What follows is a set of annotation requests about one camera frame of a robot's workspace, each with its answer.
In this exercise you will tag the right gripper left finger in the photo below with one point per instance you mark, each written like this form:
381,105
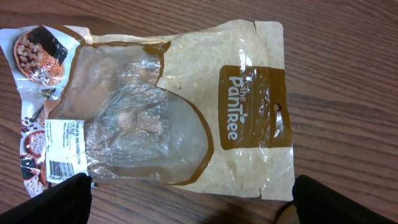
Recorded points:
68,202

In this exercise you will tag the brown snack pouch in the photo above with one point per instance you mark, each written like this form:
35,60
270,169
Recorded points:
202,111

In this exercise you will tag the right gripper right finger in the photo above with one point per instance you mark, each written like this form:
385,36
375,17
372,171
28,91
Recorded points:
319,204

